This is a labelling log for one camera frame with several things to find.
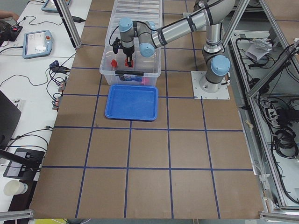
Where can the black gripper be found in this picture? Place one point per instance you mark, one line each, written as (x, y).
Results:
(128, 51)

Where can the red block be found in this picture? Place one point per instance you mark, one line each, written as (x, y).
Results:
(129, 63)
(114, 63)
(145, 81)

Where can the clear plastic box lid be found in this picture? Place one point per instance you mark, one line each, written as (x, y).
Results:
(137, 10)

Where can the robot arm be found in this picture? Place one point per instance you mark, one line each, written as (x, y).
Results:
(207, 13)

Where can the clear plastic storage box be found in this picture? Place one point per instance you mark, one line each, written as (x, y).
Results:
(146, 58)

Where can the blue plastic tray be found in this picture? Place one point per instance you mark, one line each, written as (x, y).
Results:
(132, 102)

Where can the black power adapter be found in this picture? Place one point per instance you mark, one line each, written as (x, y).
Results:
(78, 19)

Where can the teach pendant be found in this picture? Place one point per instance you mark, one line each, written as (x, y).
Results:
(37, 44)
(49, 7)

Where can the white paper cup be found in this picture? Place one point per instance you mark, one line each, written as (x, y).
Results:
(15, 187)

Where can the black box latch handle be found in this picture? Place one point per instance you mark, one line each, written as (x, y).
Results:
(123, 72)

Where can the aluminium frame post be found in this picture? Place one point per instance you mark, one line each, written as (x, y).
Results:
(68, 22)

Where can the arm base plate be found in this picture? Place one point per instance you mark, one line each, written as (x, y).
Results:
(202, 89)

